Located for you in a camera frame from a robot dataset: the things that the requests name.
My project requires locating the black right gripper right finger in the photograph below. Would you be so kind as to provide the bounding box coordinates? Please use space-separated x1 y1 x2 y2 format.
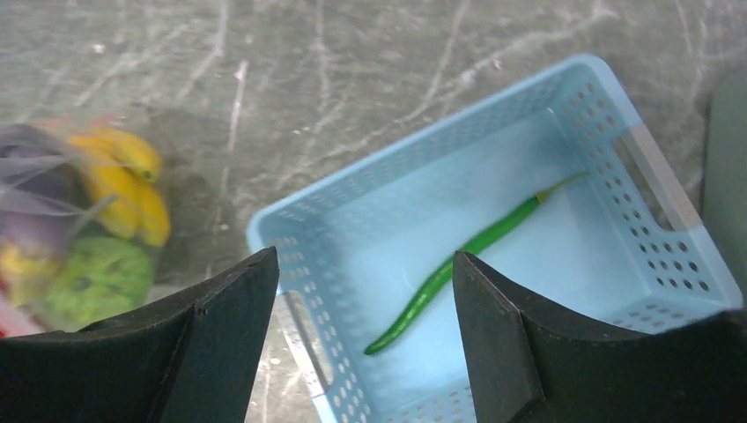
453 251 746 422

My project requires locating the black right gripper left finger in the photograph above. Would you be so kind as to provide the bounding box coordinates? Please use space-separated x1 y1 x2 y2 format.
1 247 279 422

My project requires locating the green chili pepper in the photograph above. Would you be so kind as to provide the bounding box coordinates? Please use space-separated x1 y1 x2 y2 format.
363 172 588 356

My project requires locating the green lime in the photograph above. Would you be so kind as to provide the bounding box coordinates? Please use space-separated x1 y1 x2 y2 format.
42 236 155 328

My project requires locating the clear zip top bag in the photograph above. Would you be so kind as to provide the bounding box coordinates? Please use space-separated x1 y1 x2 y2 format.
1 119 172 338

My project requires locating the yellow banana bunch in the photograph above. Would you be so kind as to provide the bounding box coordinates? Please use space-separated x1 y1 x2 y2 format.
0 127 172 293

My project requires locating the purple eggplant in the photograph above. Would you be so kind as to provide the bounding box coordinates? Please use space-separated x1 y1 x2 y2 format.
1 123 82 256

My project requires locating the blue plastic basket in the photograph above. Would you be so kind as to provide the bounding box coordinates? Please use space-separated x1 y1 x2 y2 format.
248 55 746 422

